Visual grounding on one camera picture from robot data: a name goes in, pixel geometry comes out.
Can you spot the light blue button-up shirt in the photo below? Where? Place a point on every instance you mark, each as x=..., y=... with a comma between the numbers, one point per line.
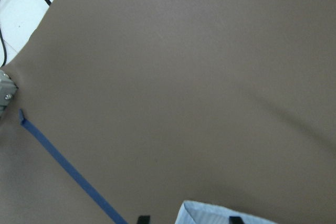
x=198, y=212

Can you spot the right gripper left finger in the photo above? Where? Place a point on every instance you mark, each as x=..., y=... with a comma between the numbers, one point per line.
x=145, y=219

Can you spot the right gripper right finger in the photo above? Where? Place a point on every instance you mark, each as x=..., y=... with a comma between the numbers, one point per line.
x=235, y=220

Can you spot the aluminium frame post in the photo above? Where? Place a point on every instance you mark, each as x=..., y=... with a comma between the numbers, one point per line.
x=8, y=90

